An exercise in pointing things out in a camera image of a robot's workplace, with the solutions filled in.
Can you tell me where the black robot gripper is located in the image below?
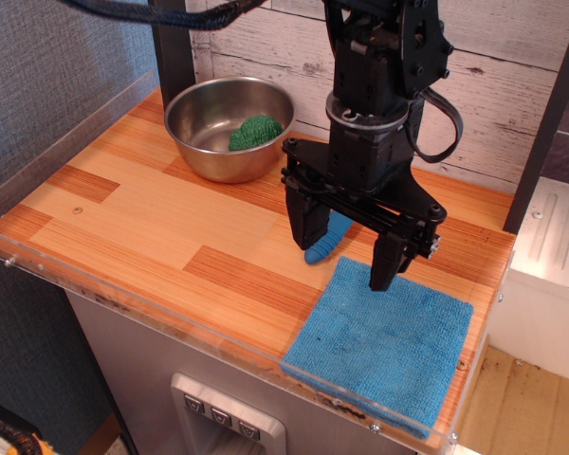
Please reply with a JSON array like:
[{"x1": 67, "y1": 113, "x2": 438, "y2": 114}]
[{"x1": 283, "y1": 92, "x2": 448, "y2": 291}]

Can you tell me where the blue handled fork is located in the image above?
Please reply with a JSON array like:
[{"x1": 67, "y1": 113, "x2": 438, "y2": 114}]
[{"x1": 304, "y1": 210, "x2": 354, "y2": 264}]

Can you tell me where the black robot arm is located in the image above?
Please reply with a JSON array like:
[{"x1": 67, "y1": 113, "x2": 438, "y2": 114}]
[{"x1": 283, "y1": 1, "x2": 463, "y2": 291}]

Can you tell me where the blue folded towel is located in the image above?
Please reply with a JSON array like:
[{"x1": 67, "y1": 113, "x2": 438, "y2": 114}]
[{"x1": 281, "y1": 257, "x2": 473, "y2": 440}]

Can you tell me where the green toy vegetable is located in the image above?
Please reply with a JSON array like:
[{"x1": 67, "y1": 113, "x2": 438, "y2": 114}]
[{"x1": 229, "y1": 115, "x2": 284, "y2": 152}]

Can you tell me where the silver metal bowl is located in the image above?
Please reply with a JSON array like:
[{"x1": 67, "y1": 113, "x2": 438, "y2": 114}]
[{"x1": 164, "y1": 77, "x2": 296, "y2": 184}]

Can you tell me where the grey cabinet with dispenser panel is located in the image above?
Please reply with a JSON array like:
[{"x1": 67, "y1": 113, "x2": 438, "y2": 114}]
[{"x1": 67, "y1": 292, "x2": 411, "y2": 454}]

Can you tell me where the clear acrylic table guard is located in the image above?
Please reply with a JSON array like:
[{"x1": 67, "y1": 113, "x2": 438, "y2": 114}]
[{"x1": 0, "y1": 88, "x2": 513, "y2": 453}]

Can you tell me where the yellow black object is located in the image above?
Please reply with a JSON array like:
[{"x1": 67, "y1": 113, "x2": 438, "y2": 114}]
[{"x1": 0, "y1": 406, "x2": 55, "y2": 454}]

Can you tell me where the dark right frame post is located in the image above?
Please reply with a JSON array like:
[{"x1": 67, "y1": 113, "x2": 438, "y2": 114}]
[{"x1": 504, "y1": 44, "x2": 569, "y2": 234}]

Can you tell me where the dark frame post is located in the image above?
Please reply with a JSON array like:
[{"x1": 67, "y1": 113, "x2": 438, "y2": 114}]
[
  {"x1": 152, "y1": 26, "x2": 195, "y2": 107},
  {"x1": 504, "y1": 44, "x2": 569, "y2": 234}
]

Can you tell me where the black braided cable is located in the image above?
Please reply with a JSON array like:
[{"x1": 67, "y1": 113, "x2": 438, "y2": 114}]
[{"x1": 59, "y1": 0, "x2": 268, "y2": 30}]

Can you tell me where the dark left frame post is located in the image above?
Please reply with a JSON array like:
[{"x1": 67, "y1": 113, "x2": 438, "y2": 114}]
[{"x1": 152, "y1": 26, "x2": 195, "y2": 107}]

